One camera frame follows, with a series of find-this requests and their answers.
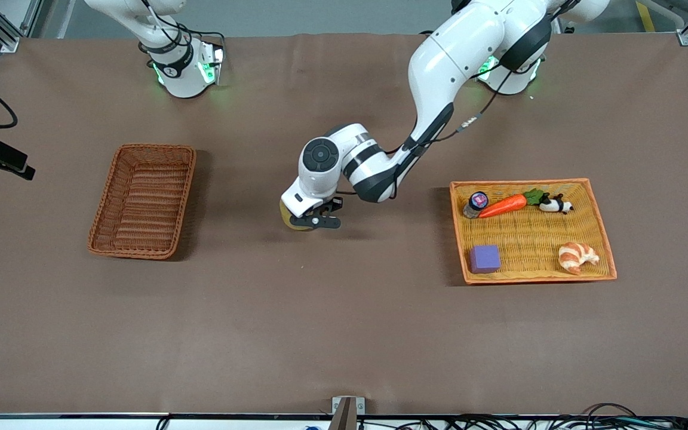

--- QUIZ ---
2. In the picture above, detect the brown deep wicker basket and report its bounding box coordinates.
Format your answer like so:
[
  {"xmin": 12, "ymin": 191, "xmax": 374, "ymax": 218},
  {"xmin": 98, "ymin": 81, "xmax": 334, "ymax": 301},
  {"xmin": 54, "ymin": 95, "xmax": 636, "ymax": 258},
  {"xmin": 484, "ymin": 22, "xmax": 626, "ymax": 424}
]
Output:
[{"xmin": 87, "ymin": 143, "xmax": 197, "ymax": 261}]

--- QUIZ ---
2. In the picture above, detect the metal camera pole bracket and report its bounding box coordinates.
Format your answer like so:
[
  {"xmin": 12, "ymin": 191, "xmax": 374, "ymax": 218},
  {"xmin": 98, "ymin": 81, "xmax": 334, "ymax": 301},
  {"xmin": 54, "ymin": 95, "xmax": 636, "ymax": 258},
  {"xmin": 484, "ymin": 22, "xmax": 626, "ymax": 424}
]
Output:
[{"xmin": 331, "ymin": 396, "xmax": 366, "ymax": 430}]

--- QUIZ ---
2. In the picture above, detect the toy croissant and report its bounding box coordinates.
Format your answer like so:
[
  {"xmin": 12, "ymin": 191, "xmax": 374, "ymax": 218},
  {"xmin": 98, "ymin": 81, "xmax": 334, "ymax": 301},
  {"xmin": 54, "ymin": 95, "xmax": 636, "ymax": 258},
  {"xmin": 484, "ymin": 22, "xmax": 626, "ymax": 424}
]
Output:
[{"xmin": 558, "ymin": 241, "xmax": 601, "ymax": 276}]

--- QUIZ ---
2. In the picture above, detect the black white panda toy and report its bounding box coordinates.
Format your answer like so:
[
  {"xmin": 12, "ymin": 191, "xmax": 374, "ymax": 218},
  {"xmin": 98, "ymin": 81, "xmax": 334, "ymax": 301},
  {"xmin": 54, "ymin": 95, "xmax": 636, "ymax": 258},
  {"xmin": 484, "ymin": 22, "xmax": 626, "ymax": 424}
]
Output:
[{"xmin": 539, "ymin": 193, "xmax": 575, "ymax": 215}]

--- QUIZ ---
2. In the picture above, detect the orange toy carrot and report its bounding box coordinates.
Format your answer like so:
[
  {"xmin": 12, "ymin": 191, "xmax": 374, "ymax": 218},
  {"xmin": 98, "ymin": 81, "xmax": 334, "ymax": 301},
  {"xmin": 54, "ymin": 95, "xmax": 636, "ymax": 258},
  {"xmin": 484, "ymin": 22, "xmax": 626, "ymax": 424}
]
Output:
[{"xmin": 478, "ymin": 188, "xmax": 551, "ymax": 219}]

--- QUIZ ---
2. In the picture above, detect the brown table cover sheet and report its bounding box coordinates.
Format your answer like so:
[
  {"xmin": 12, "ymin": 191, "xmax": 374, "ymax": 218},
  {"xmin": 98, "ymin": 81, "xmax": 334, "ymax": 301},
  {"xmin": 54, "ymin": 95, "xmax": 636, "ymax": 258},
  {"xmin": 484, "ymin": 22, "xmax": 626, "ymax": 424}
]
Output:
[{"xmin": 0, "ymin": 33, "xmax": 688, "ymax": 416}]

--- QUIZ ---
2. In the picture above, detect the small jar with printed lid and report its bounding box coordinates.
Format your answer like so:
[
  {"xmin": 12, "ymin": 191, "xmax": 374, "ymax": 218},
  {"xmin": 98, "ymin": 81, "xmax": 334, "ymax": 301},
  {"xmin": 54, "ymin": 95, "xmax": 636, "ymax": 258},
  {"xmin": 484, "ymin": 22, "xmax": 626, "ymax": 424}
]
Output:
[{"xmin": 463, "ymin": 191, "xmax": 490, "ymax": 220}]

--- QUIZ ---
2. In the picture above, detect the black cable bundle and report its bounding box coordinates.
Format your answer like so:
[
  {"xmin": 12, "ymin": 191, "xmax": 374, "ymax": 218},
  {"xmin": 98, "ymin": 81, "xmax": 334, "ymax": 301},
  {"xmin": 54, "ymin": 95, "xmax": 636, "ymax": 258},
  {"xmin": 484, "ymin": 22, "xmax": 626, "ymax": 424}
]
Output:
[{"xmin": 356, "ymin": 403, "xmax": 688, "ymax": 430}]

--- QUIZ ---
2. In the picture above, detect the purple cube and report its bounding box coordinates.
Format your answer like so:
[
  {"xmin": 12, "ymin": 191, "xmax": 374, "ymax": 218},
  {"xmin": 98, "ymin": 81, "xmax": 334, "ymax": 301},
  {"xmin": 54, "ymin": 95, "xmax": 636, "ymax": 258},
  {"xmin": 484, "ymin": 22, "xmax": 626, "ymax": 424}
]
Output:
[{"xmin": 469, "ymin": 244, "xmax": 502, "ymax": 275}]

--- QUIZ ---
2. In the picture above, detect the black right base cable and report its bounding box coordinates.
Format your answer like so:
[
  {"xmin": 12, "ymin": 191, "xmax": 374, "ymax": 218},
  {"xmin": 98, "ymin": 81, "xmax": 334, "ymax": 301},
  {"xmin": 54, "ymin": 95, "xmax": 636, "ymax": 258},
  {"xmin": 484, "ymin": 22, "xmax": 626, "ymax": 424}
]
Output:
[{"xmin": 141, "ymin": 0, "xmax": 226, "ymax": 50}]

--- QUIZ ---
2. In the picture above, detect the orange flat wicker basket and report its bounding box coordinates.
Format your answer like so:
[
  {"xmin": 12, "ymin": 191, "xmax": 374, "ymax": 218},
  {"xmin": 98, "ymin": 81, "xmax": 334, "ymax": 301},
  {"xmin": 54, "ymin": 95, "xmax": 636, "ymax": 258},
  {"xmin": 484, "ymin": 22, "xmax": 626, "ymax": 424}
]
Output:
[{"xmin": 449, "ymin": 178, "xmax": 618, "ymax": 285}]

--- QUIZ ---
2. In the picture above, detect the yellow tape roll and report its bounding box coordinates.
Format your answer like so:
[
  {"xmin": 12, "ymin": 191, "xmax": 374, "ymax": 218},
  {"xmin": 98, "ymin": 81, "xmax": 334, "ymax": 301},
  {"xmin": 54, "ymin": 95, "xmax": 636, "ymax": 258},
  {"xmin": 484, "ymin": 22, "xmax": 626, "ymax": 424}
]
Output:
[{"xmin": 279, "ymin": 200, "xmax": 316, "ymax": 233}]

